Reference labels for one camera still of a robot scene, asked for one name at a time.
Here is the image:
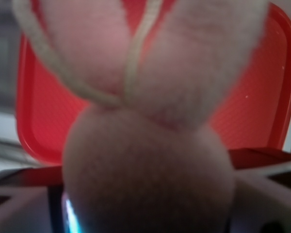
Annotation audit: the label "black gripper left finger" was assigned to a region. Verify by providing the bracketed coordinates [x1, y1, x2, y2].
[0, 167, 71, 233]

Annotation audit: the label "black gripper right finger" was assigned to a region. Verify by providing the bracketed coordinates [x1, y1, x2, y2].
[223, 148, 291, 233]

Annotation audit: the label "pink plush bunny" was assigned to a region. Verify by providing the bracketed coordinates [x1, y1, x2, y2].
[12, 0, 268, 233]

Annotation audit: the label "red plastic tray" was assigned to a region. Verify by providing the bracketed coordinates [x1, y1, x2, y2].
[16, 0, 291, 166]

